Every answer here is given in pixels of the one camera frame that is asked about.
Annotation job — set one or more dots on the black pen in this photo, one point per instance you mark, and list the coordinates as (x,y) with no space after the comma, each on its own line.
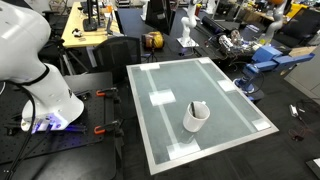
(193,109)

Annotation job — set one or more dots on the small black white device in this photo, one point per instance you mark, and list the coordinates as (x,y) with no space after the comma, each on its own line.
(77,32)

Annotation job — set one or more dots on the black mesh office chair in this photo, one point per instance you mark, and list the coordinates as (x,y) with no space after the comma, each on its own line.
(116,55)

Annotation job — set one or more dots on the black monitor stand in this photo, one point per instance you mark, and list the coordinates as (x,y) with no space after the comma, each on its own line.
(90,20)

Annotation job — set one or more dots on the black cylinder tube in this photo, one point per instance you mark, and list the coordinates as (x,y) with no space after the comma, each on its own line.
(213,24)

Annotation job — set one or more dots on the white ceramic mug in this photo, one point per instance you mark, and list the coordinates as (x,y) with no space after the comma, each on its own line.
(195,122)

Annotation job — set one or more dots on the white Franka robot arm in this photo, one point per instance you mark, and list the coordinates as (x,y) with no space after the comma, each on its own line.
(50,96)

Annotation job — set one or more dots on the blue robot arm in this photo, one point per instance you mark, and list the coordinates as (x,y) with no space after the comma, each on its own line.
(266,60)

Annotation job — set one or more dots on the tall white robot arm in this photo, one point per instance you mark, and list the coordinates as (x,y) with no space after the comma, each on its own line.
(276,23)

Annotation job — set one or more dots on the white power adapter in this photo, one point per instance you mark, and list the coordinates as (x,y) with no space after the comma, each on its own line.
(293,110)

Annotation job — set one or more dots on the tan cardboard piece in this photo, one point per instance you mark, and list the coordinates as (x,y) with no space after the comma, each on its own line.
(301,51)

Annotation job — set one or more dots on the small white robot arm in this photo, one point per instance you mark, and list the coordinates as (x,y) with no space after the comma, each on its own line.
(187,23)

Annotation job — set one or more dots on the yellow box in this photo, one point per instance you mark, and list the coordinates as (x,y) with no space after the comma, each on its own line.
(296,10)

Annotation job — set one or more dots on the glass table panel with frame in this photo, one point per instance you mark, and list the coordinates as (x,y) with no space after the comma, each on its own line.
(233,142)

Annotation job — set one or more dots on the orange black bar clamp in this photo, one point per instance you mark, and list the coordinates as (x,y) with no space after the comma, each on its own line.
(108,93)
(108,127)

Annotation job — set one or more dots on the black workbench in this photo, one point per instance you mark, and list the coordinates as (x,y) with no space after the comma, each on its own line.
(133,23)

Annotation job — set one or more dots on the black toggle clamp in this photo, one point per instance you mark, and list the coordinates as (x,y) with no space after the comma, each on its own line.
(82,95)

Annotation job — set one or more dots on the black tripod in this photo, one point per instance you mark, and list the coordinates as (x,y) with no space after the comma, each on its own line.
(63,55)

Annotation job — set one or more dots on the light wooden desk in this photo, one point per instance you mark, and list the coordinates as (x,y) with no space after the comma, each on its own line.
(71,20)

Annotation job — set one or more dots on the white tape strip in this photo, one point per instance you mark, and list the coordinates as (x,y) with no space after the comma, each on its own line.
(230,96)
(166,118)

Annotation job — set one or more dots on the white tape patch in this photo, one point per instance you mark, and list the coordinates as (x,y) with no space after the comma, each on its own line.
(150,66)
(226,85)
(183,149)
(261,125)
(163,97)
(204,60)

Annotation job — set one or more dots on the black monitor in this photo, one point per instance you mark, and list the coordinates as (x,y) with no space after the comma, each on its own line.
(160,15)

